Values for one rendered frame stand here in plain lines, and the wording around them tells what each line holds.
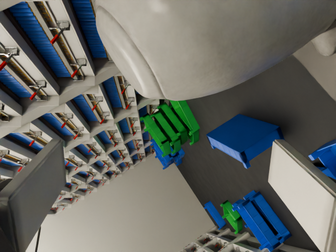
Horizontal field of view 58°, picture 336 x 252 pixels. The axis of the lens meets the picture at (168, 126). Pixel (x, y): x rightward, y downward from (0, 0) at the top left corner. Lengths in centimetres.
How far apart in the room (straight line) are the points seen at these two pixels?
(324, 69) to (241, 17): 26
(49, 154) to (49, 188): 2
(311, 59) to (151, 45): 31
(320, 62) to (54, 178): 42
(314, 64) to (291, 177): 35
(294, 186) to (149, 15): 16
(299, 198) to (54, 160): 13
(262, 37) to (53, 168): 20
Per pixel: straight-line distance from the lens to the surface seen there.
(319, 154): 109
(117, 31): 27
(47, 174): 17
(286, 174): 18
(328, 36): 45
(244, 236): 287
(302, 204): 17
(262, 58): 30
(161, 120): 231
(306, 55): 52
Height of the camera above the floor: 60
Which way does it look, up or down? 11 degrees down
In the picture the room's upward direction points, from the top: 121 degrees counter-clockwise
